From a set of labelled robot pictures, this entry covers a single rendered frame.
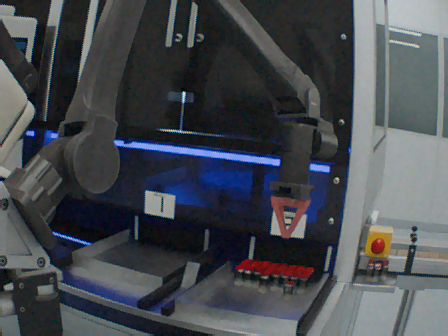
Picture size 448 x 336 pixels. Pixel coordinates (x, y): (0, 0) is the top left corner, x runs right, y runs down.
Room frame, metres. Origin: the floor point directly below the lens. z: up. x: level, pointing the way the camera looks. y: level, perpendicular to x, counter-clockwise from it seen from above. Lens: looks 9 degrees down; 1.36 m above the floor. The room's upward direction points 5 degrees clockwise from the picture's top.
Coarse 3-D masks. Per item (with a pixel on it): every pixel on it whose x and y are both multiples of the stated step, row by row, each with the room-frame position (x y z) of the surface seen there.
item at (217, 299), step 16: (224, 272) 1.36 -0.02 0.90; (192, 288) 1.17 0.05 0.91; (208, 288) 1.26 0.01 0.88; (224, 288) 1.28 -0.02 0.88; (240, 288) 1.29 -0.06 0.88; (320, 288) 1.22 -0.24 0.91; (176, 304) 1.09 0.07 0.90; (192, 304) 1.08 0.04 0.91; (208, 304) 1.16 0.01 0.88; (224, 304) 1.17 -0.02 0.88; (240, 304) 1.17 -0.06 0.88; (256, 304) 1.18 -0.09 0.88; (272, 304) 1.18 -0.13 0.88; (288, 304) 1.18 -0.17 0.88; (304, 304) 1.18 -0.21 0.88; (208, 320) 1.06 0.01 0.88; (224, 320) 1.05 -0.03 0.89; (240, 320) 1.04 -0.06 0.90; (256, 320) 1.03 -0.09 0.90; (272, 320) 1.02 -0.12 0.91; (288, 320) 1.01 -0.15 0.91
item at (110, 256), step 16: (112, 240) 1.51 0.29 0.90; (128, 240) 1.60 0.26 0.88; (80, 256) 1.29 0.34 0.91; (96, 256) 1.40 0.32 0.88; (112, 256) 1.42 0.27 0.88; (128, 256) 1.45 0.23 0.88; (144, 256) 1.47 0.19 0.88; (160, 256) 1.49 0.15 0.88; (176, 256) 1.51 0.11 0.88; (192, 256) 1.52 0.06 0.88; (208, 256) 1.50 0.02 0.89; (96, 272) 1.28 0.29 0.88; (112, 272) 1.26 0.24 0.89; (128, 272) 1.25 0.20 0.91; (144, 272) 1.33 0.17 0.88; (160, 272) 1.35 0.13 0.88; (176, 272) 1.30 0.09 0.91
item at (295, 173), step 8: (296, 152) 1.04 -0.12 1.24; (280, 160) 1.06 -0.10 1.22; (288, 160) 1.04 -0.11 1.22; (296, 160) 1.04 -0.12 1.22; (304, 160) 1.04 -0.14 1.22; (280, 168) 1.05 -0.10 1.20; (288, 168) 1.04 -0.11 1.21; (296, 168) 1.04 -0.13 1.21; (304, 168) 1.04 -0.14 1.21; (280, 176) 1.05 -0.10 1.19; (288, 176) 1.04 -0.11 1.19; (296, 176) 1.03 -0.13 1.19; (304, 176) 1.04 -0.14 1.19; (272, 184) 1.02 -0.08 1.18; (280, 184) 1.02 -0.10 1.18; (288, 184) 1.01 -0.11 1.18; (296, 184) 1.02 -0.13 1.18; (304, 184) 1.04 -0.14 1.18; (288, 192) 1.05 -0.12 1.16; (296, 192) 1.00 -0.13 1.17; (304, 192) 1.00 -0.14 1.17
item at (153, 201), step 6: (150, 192) 1.52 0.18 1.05; (150, 198) 1.52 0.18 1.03; (156, 198) 1.51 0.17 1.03; (168, 198) 1.50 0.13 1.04; (150, 204) 1.51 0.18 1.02; (156, 204) 1.51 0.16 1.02; (168, 204) 1.50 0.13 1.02; (174, 204) 1.49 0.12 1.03; (150, 210) 1.51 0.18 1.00; (156, 210) 1.51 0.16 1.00; (168, 210) 1.50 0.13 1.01; (174, 210) 1.49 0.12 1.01; (168, 216) 1.50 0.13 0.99
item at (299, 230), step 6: (288, 216) 1.40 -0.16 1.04; (306, 216) 1.38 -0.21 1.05; (276, 222) 1.41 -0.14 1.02; (288, 222) 1.40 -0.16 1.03; (300, 222) 1.39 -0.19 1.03; (276, 228) 1.41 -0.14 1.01; (300, 228) 1.39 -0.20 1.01; (276, 234) 1.41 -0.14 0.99; (294, 234) 1.39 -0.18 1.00; (300, 234) 1.39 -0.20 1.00
